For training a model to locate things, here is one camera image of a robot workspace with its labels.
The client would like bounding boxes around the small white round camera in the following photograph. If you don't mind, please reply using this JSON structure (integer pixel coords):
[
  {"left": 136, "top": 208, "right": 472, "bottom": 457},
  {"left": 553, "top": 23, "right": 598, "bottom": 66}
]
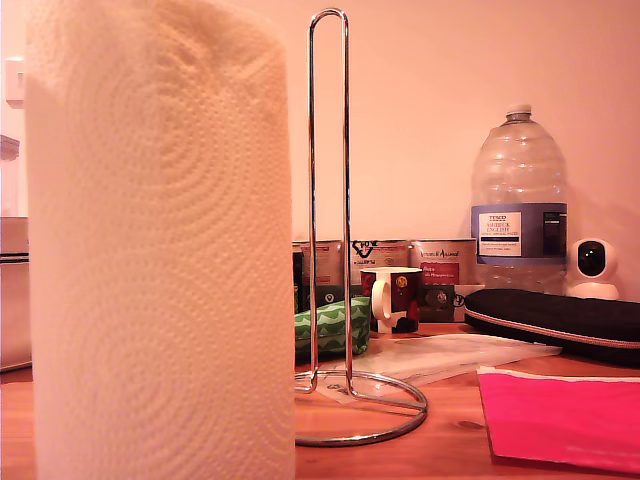
[{"left": 566, "top": 237, "right": 621, "bottom": 301}]

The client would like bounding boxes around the small white cardboard box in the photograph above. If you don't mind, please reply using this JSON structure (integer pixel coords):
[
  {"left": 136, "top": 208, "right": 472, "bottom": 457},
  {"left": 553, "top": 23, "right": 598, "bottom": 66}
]
[{"left": 452, "top": 282, "right": 487, "bottom": 324}]

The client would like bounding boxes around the clear plastic sleeve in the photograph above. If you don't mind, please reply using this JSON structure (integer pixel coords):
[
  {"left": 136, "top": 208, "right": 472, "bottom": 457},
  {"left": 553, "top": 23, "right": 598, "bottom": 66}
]
[{"left": 314, "top": 332, "right": 564, "bottom": 407}]

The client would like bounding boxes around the green wave-pattern pouch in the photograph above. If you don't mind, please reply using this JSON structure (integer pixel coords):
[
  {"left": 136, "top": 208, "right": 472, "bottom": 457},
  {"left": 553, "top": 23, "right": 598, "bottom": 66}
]
[{"left": 293, "top": 295, "right": 372, "bottom": 364}]

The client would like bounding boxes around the large clear water bottle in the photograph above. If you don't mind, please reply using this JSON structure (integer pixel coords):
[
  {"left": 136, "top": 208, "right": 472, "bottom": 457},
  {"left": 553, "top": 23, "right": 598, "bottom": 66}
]
[{"left": 470, "top": 103, "right": 569, "bottom": 296}]

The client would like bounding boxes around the white Lancome bag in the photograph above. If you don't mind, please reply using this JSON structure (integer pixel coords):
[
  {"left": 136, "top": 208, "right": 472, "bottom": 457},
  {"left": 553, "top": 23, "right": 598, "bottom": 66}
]
[{"left": 0, "top": 216, "right": 33, "bottom": 374}]

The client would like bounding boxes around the dark red white mug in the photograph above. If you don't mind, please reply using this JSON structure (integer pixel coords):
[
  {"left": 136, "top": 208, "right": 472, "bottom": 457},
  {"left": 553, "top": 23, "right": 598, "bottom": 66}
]
[{"left": 359, "top": 266, "right": 425, "bottom": 335}]

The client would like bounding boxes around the black zipped case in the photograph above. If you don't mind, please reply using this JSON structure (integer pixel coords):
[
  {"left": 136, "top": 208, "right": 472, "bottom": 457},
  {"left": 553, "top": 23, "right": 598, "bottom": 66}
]
[{"left": 463, "top": 287, "right": 640, "bottom": 369}]

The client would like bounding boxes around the metallic paper towel stand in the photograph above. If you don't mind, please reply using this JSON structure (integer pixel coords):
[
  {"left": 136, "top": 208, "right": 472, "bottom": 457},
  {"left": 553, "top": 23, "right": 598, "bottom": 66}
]
[{"left": 293, "top": 7, "right": 430, "bottom": 448}]

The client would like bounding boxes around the black Pepsi can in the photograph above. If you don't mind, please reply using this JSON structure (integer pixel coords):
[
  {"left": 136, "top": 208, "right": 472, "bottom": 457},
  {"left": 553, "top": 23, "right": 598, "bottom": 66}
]
[{"left": 292, "top": 243, "right": 306, "bottom": 314}]

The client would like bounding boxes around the white light switch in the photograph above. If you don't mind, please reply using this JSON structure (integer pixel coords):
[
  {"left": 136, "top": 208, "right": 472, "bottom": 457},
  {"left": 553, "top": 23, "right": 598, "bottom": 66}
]
[{"left": 3, "top": 57, "right": 27, "bottom": 109}]

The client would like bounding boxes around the white paper towel roll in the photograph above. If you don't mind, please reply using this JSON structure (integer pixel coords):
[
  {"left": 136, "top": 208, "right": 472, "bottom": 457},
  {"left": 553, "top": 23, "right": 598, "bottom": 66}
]
[{"left": 23, "top": 0, "right": 297, "bottom": 480}]

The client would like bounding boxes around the pink paper sheet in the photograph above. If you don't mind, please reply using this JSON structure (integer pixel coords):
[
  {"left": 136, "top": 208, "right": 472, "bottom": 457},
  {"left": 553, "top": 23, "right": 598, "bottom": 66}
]
[{"left": 476, "top": 367, "right": 640, "bottom": 475}]

